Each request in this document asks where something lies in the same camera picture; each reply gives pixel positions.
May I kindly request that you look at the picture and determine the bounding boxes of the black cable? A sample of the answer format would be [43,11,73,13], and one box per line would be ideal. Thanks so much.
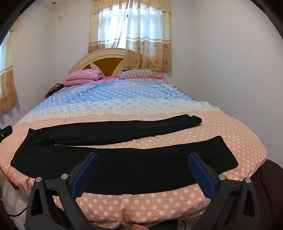
[9,208,28,217]

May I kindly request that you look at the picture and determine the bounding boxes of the beige floral window curtain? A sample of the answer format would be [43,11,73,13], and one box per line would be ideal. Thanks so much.
[0,30,19,115]
[88,0,172,71]

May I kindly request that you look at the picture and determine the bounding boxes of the striped pillow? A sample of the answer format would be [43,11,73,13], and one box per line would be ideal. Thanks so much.
[119,69,162,80]

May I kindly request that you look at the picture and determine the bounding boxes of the black pants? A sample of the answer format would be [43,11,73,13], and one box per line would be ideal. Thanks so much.
[10,114,239,195]

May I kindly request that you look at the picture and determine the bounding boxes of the folded pink blanket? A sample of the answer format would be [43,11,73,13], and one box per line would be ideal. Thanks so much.
[65,69,102,87]

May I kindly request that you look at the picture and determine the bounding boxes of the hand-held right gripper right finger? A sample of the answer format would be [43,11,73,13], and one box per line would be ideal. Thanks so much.
[187,152,261,230]

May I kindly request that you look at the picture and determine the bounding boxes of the cream wooden headboard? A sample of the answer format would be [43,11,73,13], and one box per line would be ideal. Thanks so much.
[67,47,165,79]

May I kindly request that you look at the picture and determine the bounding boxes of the dark maroon suitcase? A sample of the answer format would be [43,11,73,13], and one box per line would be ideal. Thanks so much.
[221,158,283,230]

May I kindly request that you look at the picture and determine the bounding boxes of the polka dot bedspread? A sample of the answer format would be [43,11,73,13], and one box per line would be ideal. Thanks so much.
[0,76,269,229]

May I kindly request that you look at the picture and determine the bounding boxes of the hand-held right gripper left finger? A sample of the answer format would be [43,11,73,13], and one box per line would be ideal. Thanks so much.
[25,152,99,230]

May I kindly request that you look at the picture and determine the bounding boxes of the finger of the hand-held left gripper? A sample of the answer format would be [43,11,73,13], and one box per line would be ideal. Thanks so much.
[0,125,12,143]

